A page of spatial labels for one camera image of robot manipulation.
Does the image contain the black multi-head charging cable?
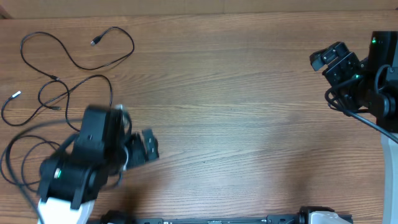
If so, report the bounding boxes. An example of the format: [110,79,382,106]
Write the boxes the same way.
[1,73,113,133]

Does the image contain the thin black USB cable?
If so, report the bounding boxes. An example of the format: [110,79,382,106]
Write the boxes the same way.
[19,26,136,82]

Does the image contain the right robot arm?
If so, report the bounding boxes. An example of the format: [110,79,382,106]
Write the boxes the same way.
[309,31,397,223]

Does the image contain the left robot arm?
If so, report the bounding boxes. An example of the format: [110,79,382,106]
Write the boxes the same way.
[37,105,159,223]

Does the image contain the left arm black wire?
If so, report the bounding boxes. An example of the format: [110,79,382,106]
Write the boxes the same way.
[0,118,85,224]

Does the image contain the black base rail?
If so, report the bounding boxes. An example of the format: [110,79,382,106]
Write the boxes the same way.
[86,205,354,224]

